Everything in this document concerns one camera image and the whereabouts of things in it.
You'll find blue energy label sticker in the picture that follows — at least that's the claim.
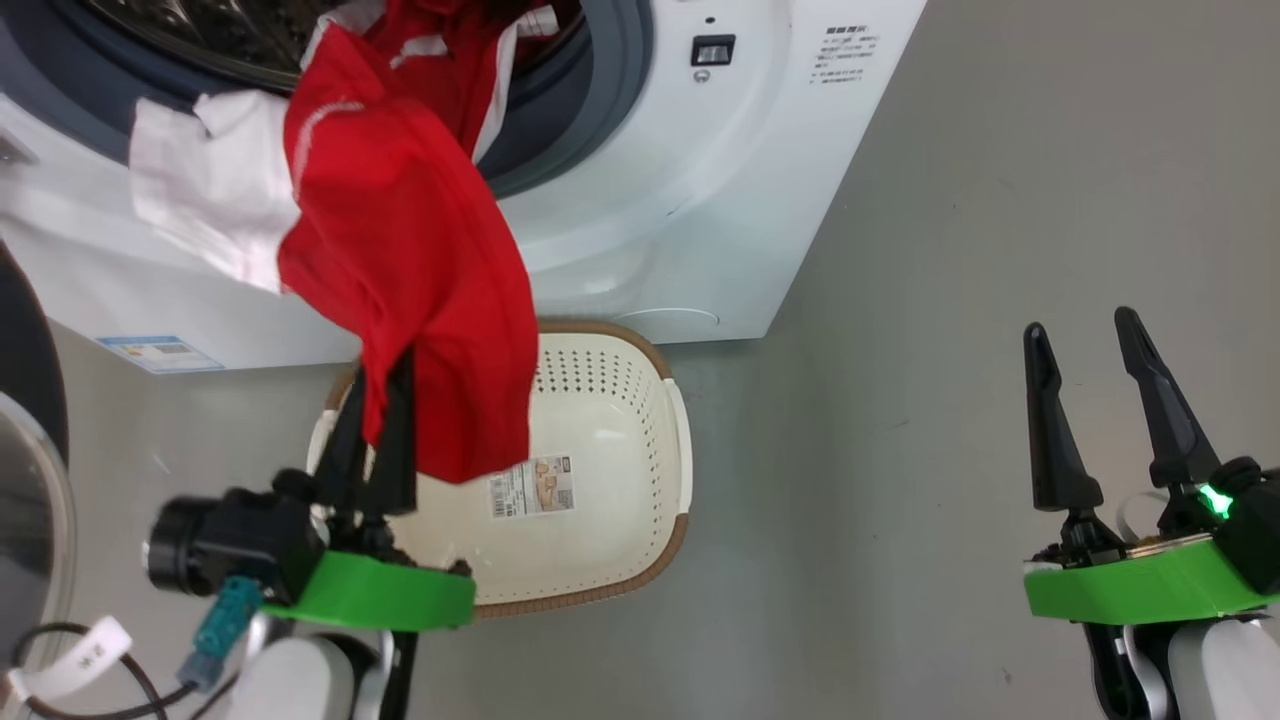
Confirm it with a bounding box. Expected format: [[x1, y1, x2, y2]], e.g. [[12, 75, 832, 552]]
[[97, 335, 226, 376]]

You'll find black round glass washer door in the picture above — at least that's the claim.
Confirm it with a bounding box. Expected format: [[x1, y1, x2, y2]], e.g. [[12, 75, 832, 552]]
[[0, 240, 79, 681]]

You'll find white cable tag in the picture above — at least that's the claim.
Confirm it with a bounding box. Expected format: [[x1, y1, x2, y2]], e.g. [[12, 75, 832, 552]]
[[5, 615, 134, 702]]

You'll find white front-load washing machine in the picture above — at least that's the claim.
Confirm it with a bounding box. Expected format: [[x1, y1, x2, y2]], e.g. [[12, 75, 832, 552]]
[[0, 0, 929, 375]]

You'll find black cable with teal connector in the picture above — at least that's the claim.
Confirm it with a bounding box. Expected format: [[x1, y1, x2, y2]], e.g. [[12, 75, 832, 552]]
[[10, 577, 263, 720]]

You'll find cream perforated laundry basket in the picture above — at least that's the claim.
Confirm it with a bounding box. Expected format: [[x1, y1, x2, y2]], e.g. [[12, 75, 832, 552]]
[[305, 320, 693, 619]]

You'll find white product label sticker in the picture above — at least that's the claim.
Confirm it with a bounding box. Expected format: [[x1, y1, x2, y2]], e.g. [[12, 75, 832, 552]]
[[488, 455, 577, 519]]

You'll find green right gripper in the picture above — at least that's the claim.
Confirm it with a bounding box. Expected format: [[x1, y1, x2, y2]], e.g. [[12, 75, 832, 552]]
[[1022, 307, 1280, 627]]

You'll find red and white garment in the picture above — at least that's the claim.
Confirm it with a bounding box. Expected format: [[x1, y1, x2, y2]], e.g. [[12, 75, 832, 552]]
[[130, 0, 561, 486]]

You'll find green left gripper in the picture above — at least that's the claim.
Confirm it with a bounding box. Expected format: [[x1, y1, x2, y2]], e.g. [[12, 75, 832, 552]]
[[262, 350, 477, 631]]

